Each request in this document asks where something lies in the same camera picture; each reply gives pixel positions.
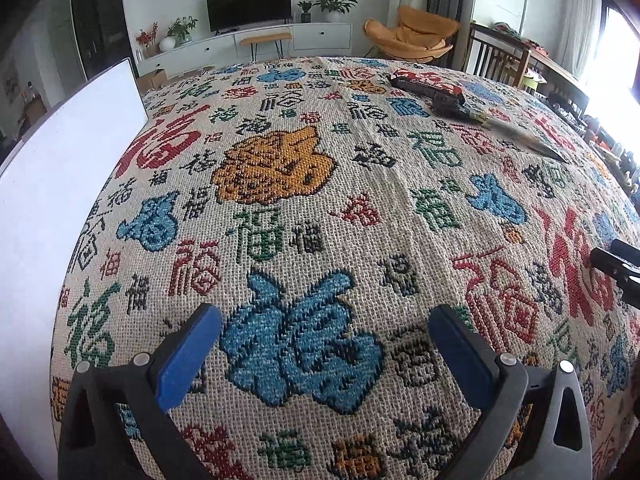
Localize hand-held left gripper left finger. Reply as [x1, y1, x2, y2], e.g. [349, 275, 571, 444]
[57, 303, 222, 480]

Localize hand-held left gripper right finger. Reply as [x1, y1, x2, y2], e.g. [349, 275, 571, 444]
[428, 304, 593, 480]

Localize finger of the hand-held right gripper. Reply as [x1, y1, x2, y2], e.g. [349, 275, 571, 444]
[590, 239, 640, 306]

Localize printed woven blanket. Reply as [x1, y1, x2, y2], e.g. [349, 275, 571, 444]
[50, 55, 640, 480]

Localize wooden dining table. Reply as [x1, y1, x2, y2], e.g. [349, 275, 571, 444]
[530, 50, 591, 111]

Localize small black snack packet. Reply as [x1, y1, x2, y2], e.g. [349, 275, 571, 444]
[432, 91, 468, 116]

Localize dark wooden chair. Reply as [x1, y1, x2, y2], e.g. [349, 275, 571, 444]
[462, 22, 532, 92]

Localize white sheer curtain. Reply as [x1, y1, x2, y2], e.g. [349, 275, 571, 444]
[557, 0, 603, 83]

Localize black red-print snack packet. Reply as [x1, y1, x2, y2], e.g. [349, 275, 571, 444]
[390, 70, 463, 98]

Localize brown cardboard box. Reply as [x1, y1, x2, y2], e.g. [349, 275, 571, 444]
[137, 69, 168, 93]

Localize orange lounge chair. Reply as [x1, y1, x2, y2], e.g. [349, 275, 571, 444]
[363, 5, 460, 64]

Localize red flower arrangement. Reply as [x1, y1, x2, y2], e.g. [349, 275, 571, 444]
[136, 22, 160, 58]

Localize green potted plant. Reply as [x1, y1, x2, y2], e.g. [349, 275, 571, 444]
[167, 16, 198, 45]

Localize wooden stool with metal legs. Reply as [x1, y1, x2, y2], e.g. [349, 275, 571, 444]
[239, 32, 292, 61]

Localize white television cabinet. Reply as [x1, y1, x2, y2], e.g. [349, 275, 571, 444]
[137, 22, 353, 76]

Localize dark tall cabinet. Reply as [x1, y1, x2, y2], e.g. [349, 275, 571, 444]
[70, 0, 132, 81]

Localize black flat television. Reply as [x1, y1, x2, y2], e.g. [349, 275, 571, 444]
[206, 0, 292, 35]

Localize large leafy potted plant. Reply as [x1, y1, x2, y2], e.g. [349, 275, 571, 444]
[313, 0, 358, 23]

